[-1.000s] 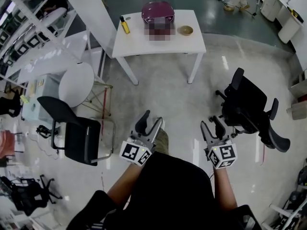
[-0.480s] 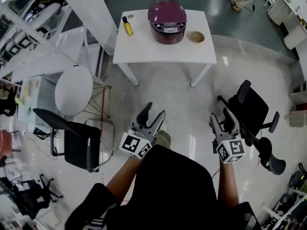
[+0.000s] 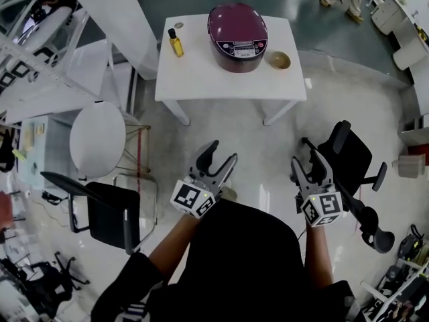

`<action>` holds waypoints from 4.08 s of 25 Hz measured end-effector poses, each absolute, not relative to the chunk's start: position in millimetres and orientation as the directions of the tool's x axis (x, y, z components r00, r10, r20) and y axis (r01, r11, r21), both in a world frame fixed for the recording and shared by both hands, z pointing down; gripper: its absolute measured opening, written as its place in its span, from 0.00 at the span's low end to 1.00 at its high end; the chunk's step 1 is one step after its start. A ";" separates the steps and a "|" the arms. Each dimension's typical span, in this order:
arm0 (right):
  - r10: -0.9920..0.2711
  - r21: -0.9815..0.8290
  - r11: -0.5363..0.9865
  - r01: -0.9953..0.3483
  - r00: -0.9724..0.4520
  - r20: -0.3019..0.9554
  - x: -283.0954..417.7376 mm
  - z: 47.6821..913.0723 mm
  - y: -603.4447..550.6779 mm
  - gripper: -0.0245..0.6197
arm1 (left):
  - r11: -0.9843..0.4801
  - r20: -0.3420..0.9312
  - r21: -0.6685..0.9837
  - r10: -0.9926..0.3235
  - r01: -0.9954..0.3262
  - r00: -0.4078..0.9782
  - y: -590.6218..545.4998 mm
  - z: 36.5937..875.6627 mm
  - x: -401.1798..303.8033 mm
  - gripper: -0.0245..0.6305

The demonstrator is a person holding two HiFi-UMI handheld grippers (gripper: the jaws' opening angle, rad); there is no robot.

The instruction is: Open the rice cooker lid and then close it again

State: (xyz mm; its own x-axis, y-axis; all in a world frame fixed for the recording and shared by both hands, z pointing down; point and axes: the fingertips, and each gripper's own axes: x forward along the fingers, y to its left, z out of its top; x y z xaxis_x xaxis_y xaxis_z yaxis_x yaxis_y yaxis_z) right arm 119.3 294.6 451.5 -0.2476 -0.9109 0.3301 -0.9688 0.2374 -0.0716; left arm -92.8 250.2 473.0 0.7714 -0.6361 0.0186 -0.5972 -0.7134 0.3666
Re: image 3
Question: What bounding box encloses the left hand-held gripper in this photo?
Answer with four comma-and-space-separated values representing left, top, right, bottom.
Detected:
170, 140, 239, 219

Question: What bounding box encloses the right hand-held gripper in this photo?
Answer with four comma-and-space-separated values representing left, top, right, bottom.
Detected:
290, 149, 344, 229

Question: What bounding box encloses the purple rice cooker lid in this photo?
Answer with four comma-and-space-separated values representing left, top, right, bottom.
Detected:
206, 2, 269, 60

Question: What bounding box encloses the person's right forearm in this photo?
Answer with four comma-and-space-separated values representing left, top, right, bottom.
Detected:
303, 225, 334, 290

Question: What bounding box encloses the person's left forearm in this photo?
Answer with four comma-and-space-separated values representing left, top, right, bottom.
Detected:
147, 213, 202, 285

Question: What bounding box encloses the black office chair with armrests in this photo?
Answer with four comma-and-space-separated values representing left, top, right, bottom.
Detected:
300, 119, 396, 255

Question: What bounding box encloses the white square table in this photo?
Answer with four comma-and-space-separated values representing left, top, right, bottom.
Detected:
154, 13, 308, 127

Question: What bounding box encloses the grey cardboard box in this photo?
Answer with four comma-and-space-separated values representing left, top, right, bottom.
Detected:
391, 154, 426, 180

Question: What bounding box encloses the person's black clothing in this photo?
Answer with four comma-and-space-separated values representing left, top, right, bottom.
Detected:
90, 199, 357, 322

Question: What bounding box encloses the black bag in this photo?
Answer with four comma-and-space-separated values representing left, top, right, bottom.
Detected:
397, 224, 425, 262

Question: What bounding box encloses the white round chair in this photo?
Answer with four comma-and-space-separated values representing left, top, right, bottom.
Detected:
68, 101, 151, 181

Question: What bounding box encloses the beige ceramic bowl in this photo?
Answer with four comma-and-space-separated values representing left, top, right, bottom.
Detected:
269, 50, 292, 70

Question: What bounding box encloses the yellow oil bottle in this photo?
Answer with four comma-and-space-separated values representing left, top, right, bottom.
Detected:
167, 28, 185, 58

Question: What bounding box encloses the white cluttered rack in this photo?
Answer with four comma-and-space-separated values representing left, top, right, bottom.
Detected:
361, 259, 429, 322

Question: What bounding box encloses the white curved desk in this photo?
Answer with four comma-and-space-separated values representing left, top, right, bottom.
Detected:
387, 0, 429, 117

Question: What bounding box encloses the white drawer cabinet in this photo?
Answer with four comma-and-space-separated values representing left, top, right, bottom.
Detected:
371, 0, 403, 36

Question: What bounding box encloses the white partition panel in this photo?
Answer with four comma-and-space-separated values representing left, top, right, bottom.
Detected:
60, 0, 160, 81

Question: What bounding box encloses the black swivel chair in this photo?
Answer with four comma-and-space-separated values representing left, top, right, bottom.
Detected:
0, 250, 90, 317

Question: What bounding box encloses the white metal shelf rack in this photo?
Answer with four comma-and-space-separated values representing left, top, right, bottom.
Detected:
0, 0, 113, 125

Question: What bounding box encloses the black metal-frame chair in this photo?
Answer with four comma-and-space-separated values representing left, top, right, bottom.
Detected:
40, 171, 159, 256

